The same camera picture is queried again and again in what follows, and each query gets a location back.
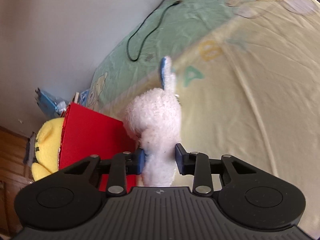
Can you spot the red cardboard box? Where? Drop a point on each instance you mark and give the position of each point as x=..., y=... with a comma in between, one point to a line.
x=86, y=132

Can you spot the yellow plush toy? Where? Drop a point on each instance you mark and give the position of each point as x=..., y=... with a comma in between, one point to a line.
x=47, y=149

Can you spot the wooden cabinet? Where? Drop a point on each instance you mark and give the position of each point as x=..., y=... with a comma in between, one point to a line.
x=15, y=175

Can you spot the blue box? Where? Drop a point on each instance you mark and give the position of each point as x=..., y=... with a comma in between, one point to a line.
x=51, y=106

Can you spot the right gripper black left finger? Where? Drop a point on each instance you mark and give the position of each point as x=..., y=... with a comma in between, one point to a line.
x=75, y=194

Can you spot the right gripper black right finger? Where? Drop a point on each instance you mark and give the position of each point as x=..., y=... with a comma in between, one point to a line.
x=244, y=193

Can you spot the green yellow cartoon bedsheet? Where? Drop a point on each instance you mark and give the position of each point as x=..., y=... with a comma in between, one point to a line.
x=247, y=81

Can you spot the white plush rabbit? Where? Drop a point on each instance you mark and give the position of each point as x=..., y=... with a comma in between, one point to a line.
x=153, y=119

